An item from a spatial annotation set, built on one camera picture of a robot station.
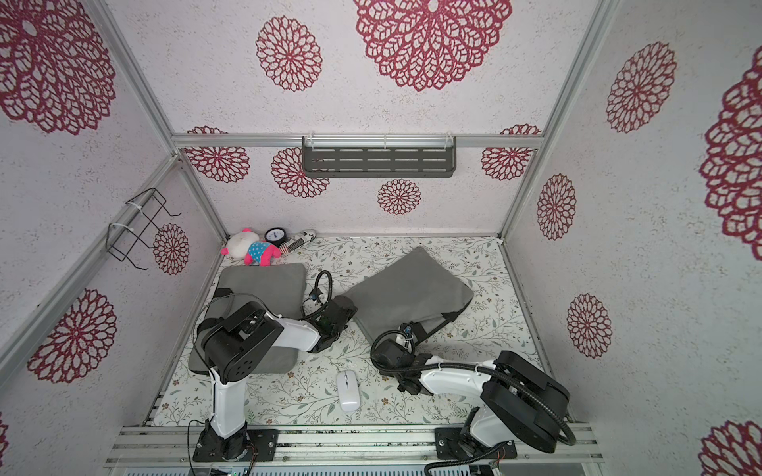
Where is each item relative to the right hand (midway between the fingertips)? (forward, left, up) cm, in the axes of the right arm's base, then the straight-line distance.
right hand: (385, 357), depth 88 cm
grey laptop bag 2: (+23, -10, +2) cm, 25 cm away
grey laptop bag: (+23, +37, +3) cm, 44 cm away
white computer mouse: (-10, +10, +1) cm, 14 cm away
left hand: (+19, +10, +2) cm, 22 cm away
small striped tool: (+46, +33, +3) cm, 57 cm away
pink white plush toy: (+41, +54, +5) cm, 67 cm away
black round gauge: (+47, +44, +4) cm, 65 cm away
